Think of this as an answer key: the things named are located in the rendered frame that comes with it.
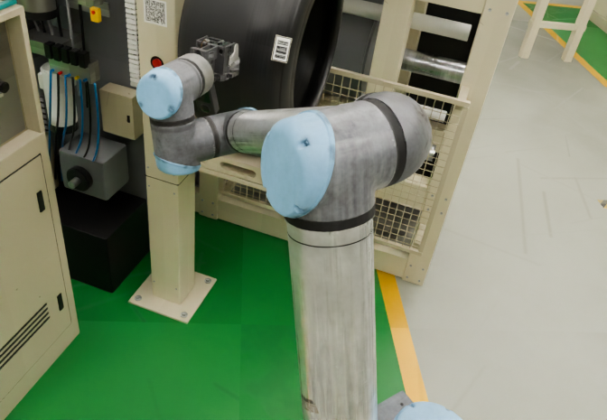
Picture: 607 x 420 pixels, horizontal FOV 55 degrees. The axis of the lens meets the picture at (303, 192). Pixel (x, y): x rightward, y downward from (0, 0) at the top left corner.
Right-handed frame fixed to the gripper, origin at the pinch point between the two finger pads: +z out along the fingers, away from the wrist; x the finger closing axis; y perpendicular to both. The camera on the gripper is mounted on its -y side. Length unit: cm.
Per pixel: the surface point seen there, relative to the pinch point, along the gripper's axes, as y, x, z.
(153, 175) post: -58, 38, 29
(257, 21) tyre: 9.9, -3.9, 3.3
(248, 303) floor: -119, 3, 51
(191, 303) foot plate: -119, 24, 40
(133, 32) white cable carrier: -8, 43, 24
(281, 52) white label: 3.8, -10.8, 3.3
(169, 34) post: -5.4, 30.3, 23.0
